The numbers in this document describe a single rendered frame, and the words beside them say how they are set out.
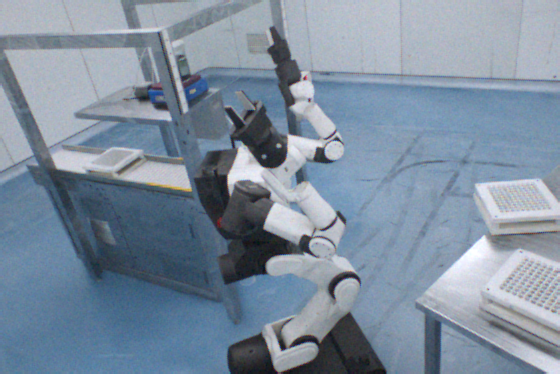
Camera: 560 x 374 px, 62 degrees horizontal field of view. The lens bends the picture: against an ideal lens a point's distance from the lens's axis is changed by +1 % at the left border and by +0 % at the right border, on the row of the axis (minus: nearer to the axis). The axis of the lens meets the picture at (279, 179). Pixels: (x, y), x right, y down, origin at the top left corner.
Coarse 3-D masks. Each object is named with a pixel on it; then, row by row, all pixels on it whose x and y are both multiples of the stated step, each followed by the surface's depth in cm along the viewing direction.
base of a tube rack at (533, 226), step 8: (480, 208) 178; (488, 216) 173; (488, 224) 170; (504, 224) 168; (512, 224) 167; (520, 224) 166; (528, 224) 166; (536, 224) 165; (544, 224) 164; (552, 224) 164; (496, 232) 166; (504, 232) 166; (512, 232) 166; (520, 232) 166; (528, 232) 165; (536, 232) 165
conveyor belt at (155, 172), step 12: (60, 156) 297; (72, 156) 294; (84, 156) 291; (96, 156) 288; (72, 168) 278; (144, 168) 263; (156, 168) 261; (168, 168) 259; (180, 168) 256; (144, 180) 250; (156, 180) 248; (168, 180) 246; (180, 180) 244
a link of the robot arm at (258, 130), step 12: (264, 108) 116; (252, 120) 113; (264, 120) 117; (240, 132) 112; (252, 132) 114; (264, 132) 117; (276, 132) 119; (252, 144) 116; (264, 144) 118; (276, 144) 118; (264, 156) 119
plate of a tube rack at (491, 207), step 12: (516, 180) 182; (528, 180) 181; (540, 180) 180; (480, 192) 179; (504, 192) 176; (492, 204) 171; (552, 204) 166; (492, 216) 165; (504, 216) 164; (516, 216) 163; (528, 216) 162; (540, 216) 162; (552, 216) 161
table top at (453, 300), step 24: (552, 192) 184; (480, 240) 166; (504, 240) 164; (528, 240) 162; (552, 240) 161; (456, 264) 157; (480, 264) 156; (432, 288) 150; (456, 288) 148; (480, 288) 147; (432, 312) 143; (456, 312) 140; (480, 312) 139; (480, 336) 132; (504, 336) 130; (528, 336) 129; (528, 360) 123; (552, 360) 122
